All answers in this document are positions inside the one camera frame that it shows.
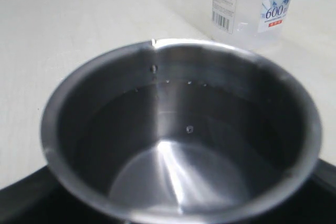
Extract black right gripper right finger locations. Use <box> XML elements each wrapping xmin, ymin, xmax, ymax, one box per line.
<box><xmin>249</xmin><ymin>158</ymin><xmax>336</xmax><ymax>224</ymax></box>

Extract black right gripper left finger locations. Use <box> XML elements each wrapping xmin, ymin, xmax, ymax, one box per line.
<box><xmin>1</xmin><ymin>166</ymin><xmax>125</xmax><ymax>223</ymax></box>

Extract stainless steel cup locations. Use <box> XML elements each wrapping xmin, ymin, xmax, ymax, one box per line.
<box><xmin>40</xmin><ymin>39</ymin><xmax>322</xmax><ymax>223</ymax></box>

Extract clear plastic water bottle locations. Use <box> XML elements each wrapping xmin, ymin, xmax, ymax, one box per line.
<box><xmin>211</xmin><ymin>0</ymin><xmax>291</xmax><ymax>50</ymax></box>

